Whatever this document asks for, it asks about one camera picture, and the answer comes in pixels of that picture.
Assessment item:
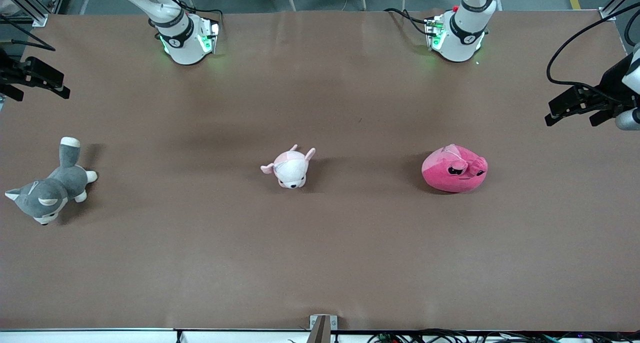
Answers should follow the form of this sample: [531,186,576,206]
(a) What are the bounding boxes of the black cable bundle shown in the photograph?
[367,329,640,343]

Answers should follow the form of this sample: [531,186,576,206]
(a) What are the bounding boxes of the hot pink round plush toy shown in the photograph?
[421,144,489,194]

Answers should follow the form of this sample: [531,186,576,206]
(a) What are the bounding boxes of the grey white plush husky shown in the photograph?
[5,136,98,226]

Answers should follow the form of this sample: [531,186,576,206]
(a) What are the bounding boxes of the black left base cable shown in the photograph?
[384,8,436,36]

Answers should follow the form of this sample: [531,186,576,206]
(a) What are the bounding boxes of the aluminium frame post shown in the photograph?
[600,0,640,21]
[0,0,66,28]

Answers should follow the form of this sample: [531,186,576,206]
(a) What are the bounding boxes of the metal bracket with post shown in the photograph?
[306,314,339,343]

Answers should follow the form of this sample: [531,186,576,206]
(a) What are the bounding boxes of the white table edge strip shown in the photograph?
[0,328,311,343]

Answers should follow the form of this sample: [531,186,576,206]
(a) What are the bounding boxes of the pale pink plush dog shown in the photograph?
[260,144,317,190]

